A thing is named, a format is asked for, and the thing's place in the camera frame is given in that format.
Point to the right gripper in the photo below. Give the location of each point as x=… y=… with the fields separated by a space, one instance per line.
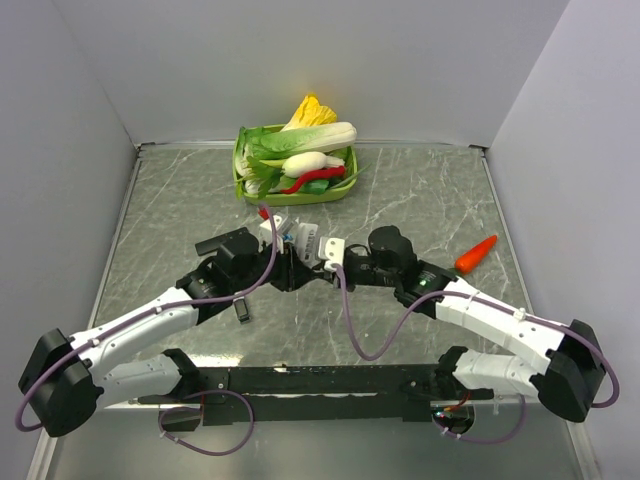
x=345 y=268

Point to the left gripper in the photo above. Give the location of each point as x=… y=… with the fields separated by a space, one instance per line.
x=293 y=272

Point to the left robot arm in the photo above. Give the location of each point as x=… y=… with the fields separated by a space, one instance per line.
x=68 y=378

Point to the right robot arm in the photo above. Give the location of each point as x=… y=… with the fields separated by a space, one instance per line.
x=562 y=366

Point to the black remote control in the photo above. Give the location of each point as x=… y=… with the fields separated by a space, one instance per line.
x=242 y=310

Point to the green plastic tray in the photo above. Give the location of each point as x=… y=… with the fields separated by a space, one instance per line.
x=317 y=191

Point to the green parsley sprig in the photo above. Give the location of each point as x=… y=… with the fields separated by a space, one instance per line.
x=256 y=177

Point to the red chili pepper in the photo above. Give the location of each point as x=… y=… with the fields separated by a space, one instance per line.
x=321 y=174

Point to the white toy radish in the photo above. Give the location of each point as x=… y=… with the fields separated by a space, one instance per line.
x=300 y=164

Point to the orange toy carrot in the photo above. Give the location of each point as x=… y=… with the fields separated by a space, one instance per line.
x=467 y=262

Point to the black base bar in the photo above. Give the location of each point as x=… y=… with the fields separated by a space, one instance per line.
x=305 y=393

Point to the long green napa cabbage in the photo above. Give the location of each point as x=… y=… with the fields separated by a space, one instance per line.
x=322 y=138

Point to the small green bok choy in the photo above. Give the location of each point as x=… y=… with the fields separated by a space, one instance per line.
x=242 y=149

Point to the yellow toy cabbage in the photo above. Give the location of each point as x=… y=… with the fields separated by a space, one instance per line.
x=310 y=113

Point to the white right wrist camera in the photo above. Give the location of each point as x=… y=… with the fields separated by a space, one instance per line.
x=331 y=251

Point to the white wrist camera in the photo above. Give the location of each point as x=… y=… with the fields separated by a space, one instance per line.
x=331 y=251
x=275 y=227

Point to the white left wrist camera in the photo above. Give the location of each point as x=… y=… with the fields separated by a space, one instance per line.
x=275 y=227

